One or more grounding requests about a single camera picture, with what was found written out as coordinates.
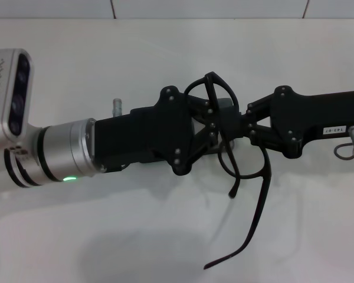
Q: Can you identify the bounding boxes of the left wrist silver stub connector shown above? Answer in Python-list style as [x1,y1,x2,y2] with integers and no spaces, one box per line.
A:
[111,98,124,118]

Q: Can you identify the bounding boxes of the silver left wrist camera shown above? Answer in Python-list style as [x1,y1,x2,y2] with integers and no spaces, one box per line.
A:
[0,48,35,154]

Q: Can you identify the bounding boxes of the black glasses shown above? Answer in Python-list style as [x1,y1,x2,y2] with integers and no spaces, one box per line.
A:
[183,71,273,262]

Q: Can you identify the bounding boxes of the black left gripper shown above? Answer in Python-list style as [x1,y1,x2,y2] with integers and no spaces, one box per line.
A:
[93,86,195,177]

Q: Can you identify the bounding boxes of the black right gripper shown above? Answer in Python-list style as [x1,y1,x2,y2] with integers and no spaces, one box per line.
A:
[181,86,354,173]

